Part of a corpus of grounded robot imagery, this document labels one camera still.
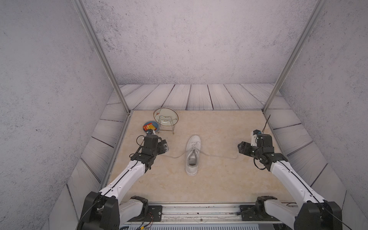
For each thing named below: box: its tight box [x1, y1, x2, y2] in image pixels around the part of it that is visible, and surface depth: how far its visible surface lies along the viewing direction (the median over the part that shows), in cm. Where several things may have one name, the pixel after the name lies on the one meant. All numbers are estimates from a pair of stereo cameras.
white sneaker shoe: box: [185, 135, 202, 177], surface depth 88 cm
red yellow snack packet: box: [142, 122, 158, 131], surface depth 109 cm
